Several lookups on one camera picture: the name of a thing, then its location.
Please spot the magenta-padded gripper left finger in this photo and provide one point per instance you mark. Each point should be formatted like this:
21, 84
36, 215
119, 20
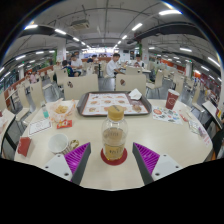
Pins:
75, 160

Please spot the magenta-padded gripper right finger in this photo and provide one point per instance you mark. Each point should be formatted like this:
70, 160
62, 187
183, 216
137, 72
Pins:
148, 160

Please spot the clear bottle with yellow drink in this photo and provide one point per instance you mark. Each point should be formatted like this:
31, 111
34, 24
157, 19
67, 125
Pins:
114, 133

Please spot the flat round red coaster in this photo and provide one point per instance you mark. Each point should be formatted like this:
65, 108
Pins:
115, 163

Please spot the small red sauce packet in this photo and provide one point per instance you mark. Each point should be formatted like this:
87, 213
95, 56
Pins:
64, 124

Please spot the colourful printed leaflet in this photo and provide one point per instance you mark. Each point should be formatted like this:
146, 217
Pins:
166, 115

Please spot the white printed card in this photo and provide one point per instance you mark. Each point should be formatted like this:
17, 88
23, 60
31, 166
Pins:
39, 126

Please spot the paper wrapper with fried food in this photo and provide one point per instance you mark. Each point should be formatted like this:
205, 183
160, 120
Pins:
61, 110

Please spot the red carton box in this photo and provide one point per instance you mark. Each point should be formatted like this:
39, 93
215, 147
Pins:
24, 146

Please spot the small red snack packet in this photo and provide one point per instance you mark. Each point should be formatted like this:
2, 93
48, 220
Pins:
184, 117

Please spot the clear plastic packet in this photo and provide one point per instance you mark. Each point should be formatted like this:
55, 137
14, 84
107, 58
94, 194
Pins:
194, 126

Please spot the small clear sanitiser bottle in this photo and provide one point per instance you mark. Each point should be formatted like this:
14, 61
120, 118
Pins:
44, 109

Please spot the dark food tray with paper liner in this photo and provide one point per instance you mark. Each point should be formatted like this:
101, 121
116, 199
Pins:
100, 103

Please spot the red paper cup with lid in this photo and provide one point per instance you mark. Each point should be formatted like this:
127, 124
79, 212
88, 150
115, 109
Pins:
172, 99

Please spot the crumpled white napkin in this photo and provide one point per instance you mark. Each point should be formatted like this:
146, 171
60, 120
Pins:
135, 94

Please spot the beige chair with round hole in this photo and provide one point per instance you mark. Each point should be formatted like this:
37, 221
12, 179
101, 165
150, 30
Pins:
81, 87
130, 83

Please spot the beige neighbour table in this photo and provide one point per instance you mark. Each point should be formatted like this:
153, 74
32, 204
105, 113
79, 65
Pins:
5, 123

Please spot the group of beige chairs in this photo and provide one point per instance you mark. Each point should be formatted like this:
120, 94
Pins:
158, 80

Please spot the beige table with dark edge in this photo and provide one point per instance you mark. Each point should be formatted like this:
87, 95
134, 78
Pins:
213, 111

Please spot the person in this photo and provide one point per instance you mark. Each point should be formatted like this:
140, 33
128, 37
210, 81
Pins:
68, 70
76, 62
94, 59
111, 66
32, 77
137, 62

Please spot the ceiling air conditioner unit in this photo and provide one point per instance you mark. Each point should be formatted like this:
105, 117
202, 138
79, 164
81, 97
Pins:
80, 24

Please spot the group of ceiling lights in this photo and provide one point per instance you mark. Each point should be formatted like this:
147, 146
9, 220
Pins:
170, 12

